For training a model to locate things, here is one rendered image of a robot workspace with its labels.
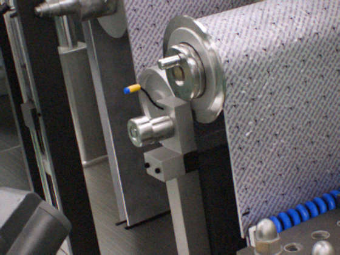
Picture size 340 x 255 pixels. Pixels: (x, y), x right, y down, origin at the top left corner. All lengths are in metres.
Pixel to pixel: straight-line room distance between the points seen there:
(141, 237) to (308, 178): 0.39
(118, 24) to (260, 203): 0.37
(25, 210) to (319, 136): 0.55
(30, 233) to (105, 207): 0.88
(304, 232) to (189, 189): 0.17
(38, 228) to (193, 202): 0.48
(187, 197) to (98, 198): 0.51
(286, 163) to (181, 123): 0.15
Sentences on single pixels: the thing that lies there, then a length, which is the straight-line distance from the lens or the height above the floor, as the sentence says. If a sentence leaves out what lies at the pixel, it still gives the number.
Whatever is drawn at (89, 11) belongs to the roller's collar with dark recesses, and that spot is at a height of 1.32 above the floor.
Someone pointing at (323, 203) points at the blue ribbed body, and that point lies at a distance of 1.06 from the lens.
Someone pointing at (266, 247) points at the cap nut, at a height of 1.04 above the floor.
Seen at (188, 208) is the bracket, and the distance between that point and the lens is 1.06.
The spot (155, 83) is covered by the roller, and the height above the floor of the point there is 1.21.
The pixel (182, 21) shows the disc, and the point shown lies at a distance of 0.98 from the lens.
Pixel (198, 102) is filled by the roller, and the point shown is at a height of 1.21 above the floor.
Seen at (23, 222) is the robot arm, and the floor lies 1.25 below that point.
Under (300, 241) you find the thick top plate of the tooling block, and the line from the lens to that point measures 0.99.
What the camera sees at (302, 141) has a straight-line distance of 1.05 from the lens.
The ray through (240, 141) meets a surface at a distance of 0.98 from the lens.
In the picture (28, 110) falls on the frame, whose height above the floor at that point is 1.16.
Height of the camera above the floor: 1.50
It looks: 18 degrees down
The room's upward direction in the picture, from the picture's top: 9 degrees counter-clockwise
